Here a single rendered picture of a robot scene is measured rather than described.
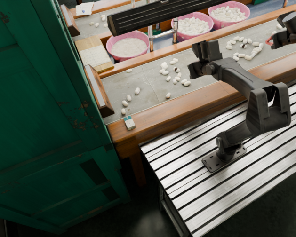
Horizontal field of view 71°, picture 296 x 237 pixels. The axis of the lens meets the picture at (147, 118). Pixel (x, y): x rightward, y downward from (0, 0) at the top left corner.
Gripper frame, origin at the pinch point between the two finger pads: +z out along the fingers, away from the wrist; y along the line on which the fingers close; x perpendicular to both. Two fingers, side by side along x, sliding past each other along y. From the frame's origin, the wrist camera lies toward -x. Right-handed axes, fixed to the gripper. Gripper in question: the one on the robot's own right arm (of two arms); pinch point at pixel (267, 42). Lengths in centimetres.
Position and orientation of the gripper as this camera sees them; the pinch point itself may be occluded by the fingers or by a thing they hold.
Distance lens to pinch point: 126.2
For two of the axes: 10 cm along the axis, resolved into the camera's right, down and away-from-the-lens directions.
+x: 3.1, 9.1, 2.7
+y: -9.1, 3.6, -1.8
